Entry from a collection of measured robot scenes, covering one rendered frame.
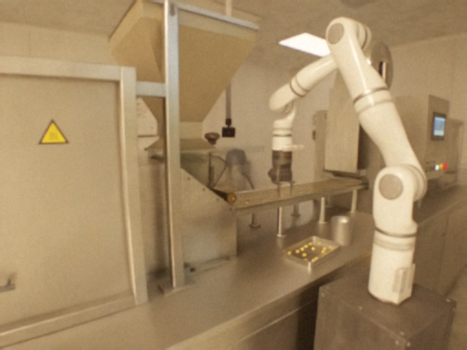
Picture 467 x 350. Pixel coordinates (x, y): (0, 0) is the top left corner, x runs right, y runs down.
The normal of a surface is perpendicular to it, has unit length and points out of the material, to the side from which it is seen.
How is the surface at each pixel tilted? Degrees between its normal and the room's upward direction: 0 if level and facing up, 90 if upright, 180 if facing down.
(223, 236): 90
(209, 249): 90
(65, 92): 90
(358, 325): 90
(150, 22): 114
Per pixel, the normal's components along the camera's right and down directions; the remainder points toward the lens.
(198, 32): 0.53, 0.51
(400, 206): -0.67, 0.17
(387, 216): -0.83, 0.08
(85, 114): 0.58, 0.12
